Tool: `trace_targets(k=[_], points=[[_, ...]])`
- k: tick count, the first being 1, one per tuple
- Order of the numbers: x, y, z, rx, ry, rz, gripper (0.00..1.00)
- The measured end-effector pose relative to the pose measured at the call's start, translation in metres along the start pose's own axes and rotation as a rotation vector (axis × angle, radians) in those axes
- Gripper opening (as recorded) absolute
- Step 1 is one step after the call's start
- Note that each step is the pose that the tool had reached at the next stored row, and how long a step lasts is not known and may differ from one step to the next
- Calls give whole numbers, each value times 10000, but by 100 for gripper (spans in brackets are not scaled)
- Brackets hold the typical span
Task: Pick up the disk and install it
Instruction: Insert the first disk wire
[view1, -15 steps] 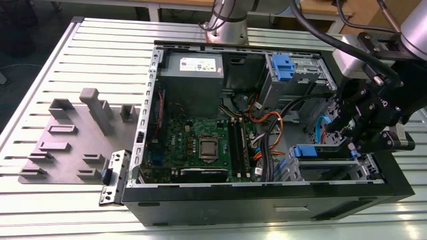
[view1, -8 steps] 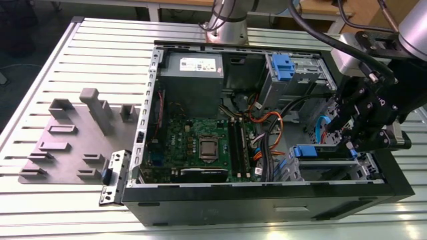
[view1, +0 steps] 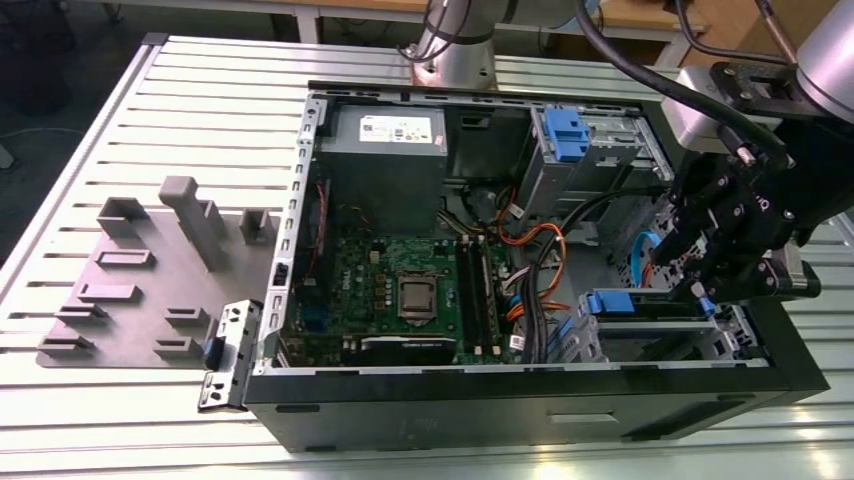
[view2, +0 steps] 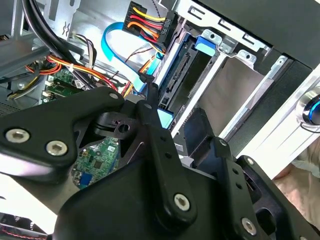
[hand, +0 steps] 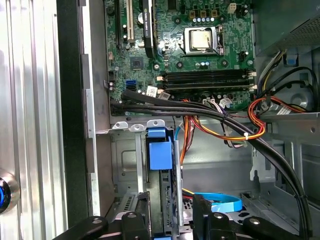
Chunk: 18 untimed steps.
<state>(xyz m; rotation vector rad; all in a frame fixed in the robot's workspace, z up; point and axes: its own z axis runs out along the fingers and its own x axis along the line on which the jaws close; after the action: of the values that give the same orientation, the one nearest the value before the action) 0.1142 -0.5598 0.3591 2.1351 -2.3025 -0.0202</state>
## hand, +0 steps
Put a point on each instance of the silver CPU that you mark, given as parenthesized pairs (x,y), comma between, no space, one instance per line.
(200,40)

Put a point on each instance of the metal disk bay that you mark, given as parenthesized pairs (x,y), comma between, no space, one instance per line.
(127,162)

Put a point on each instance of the black expansion slot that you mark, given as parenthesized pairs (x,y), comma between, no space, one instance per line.
(118,25)

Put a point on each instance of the black PC case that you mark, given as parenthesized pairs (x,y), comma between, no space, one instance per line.
(72,100)

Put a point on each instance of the white expansion slot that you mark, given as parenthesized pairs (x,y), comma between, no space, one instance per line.
(129,22)

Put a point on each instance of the hard disk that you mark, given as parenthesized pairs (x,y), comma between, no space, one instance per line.
(160,155)

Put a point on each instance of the black graphics card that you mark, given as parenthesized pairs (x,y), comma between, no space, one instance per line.
(148,30)

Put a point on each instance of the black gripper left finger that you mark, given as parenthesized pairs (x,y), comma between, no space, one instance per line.
(135,225)

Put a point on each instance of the green motherboard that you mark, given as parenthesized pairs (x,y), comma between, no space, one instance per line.
(170,35)

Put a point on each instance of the black RAM slot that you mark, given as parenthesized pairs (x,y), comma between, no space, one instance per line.
(207,85)
(207,74)

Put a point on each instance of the round silver knob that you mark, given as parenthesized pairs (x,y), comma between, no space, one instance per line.
(11,192)

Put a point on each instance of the grey power supply unit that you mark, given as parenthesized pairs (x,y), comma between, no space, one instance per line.
(280,20)

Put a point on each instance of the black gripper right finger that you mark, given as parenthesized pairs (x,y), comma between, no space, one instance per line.
(202,225)

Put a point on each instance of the metal drive cage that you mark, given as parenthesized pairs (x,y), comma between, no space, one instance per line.
(295,125)

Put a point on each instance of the CPU socket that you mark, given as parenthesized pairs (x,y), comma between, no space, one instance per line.
(200,53)

